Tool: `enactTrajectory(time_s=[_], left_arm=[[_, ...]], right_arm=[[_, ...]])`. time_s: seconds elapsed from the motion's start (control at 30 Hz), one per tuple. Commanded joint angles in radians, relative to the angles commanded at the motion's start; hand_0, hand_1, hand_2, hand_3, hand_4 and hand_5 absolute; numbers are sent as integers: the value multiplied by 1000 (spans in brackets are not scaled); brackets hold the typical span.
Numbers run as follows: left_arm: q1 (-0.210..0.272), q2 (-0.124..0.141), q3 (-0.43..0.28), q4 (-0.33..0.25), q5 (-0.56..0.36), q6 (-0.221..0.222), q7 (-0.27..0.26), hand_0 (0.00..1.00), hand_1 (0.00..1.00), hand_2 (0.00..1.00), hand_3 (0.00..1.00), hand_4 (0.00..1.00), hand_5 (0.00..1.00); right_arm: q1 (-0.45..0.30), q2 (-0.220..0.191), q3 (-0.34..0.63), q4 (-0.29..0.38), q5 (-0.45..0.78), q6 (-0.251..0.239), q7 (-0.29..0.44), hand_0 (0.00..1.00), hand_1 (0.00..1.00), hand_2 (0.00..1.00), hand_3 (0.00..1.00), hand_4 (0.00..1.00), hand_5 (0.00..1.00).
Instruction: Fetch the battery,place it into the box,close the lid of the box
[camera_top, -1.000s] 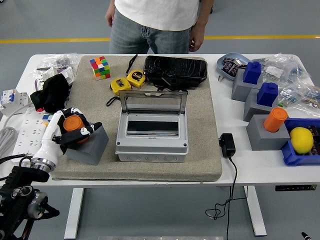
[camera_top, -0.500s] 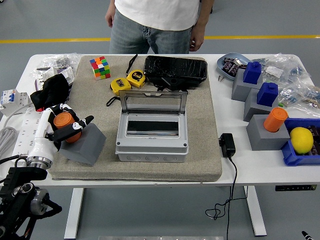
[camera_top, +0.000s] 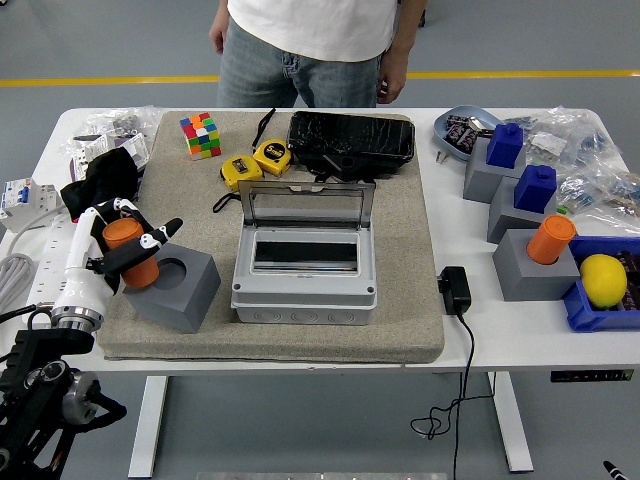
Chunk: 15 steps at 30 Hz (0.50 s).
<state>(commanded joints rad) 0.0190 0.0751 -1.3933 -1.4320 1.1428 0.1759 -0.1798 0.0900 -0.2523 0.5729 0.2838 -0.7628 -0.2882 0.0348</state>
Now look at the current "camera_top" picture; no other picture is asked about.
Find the large colourful puzzle cube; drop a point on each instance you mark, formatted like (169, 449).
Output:
(200, 135)

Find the dark snack packet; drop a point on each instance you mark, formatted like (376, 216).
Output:
(456, 122)
(462, 139)

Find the clear bag of screws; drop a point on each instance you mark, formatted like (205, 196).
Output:
(107, 120)

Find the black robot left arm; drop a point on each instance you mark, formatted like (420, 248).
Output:
(45, 345)

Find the person's right forearm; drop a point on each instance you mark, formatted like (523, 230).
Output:
(221, 11)

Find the yellow lemon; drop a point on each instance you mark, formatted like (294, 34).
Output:
(602, 280)

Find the white circuit breaker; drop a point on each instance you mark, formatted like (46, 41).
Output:
(20, 200)

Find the orange cylinder battery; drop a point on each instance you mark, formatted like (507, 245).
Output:
(120, 234)
(550, 240)

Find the blue plastic bin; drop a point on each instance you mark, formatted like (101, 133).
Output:
(580, 315)

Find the white switch packaging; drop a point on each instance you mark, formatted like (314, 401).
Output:
(95, 145)

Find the blue-grey dish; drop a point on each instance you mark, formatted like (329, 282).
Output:
(462, 109)

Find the grey block with round hole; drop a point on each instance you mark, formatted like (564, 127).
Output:
(190, 300)

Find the white table leg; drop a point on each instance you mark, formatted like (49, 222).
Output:
(512, 425)
(147, 425)

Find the beige padded mat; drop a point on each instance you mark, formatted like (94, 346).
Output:
(400, 225)

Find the person's right hand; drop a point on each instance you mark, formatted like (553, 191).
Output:
(217, 37)

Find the grey electrical box with lid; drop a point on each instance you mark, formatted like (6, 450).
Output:
(305, 300)

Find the black table control panel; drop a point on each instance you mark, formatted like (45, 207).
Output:
(590, 375)

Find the yellow tape measure black label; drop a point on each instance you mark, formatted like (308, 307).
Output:
(272, 155)

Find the person's left forearm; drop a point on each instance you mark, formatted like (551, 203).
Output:
(410, 30)

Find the black cloth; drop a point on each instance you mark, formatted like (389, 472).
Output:
(107, 180)

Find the black power adapter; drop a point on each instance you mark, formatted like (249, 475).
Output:
(457, 292)

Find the small metal screws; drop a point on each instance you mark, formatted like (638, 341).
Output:
(441, 157)

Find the person's left hand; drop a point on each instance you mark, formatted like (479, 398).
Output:
(392, 82)

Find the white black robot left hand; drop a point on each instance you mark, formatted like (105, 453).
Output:
(80, 250)

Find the white power strip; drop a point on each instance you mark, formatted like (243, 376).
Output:
(52, 270)

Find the person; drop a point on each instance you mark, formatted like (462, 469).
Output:
(310, 30)

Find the blue block with knob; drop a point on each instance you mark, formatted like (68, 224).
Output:
(505, 147)
(535, 190)

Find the clear bag of components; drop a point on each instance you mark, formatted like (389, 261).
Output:
(565, 130)
(615, 195)

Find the black office chair base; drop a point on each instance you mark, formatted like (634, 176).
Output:
(423, 20)

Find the yellow tape measure small window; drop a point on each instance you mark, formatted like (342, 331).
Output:
(240, 170)

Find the grey block holder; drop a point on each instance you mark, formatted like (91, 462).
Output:
(530, 280)
(505, 215)
(482, 180)

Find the black plastic tray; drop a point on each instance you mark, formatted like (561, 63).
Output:
(350, 135)

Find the dark packets in bin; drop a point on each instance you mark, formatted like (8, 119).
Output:
(632, 295)

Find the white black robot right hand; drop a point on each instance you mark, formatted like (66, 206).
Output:
(612, 470)

